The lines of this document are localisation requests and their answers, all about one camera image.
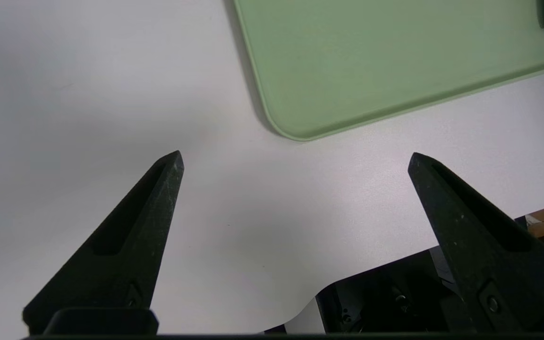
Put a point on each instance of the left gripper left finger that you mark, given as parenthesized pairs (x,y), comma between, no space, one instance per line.
(121,255)

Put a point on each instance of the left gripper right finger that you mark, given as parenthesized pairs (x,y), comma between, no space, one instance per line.
(489,264)

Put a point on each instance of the light green plastic tray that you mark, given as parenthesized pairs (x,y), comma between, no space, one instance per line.
(395,61)

